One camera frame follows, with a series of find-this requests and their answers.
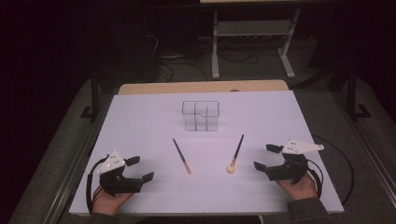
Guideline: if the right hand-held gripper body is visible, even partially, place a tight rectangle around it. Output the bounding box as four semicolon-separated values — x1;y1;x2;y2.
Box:
266;139;325;185

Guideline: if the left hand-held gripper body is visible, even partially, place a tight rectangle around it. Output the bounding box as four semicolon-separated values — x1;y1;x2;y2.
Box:
96;149;144;197

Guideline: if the black gold fan makeup brush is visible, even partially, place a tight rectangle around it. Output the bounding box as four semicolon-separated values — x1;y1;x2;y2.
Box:
225;133;246;174

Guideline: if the thin black gold makeup brush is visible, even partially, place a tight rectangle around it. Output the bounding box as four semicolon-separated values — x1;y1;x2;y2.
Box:
172;138;192;175

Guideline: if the clear acrylic organizer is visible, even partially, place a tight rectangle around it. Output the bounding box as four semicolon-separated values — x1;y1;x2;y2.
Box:
181;100;220;132

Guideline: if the person's right hand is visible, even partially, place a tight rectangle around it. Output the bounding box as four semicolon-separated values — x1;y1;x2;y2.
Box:
275;172;318;202

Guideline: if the person's left hand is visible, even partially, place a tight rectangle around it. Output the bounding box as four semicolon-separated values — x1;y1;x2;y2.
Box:
92;186;135;217

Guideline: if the white board sheet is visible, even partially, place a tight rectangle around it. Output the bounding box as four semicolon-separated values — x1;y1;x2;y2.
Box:
68;90;345;217

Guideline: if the black metal stand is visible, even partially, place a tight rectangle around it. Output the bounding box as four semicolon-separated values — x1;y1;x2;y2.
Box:
79;69;102;120
346;64;372;120

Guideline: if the wooden table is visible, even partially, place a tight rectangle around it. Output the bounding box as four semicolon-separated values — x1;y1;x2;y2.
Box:
118;79;289;95

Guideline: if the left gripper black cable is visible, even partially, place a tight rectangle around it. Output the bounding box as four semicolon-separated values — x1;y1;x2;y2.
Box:
86;155;108;214

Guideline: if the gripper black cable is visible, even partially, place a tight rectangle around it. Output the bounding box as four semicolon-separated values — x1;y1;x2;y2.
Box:
306;133;355;206
86;155;108;214

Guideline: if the aluminium frame rail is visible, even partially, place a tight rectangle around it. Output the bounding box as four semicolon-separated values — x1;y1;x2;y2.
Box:
331;92;396;200
43;92;115;224

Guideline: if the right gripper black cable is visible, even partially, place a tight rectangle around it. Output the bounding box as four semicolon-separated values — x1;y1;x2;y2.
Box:
306;133;355;206

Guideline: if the black floor cable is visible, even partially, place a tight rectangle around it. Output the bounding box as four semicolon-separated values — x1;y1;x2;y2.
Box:
158;62;209;82
218;48;260;65

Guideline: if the white metal desk frame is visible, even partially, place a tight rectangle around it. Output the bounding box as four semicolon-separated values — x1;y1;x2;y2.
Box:
211;8;302;79

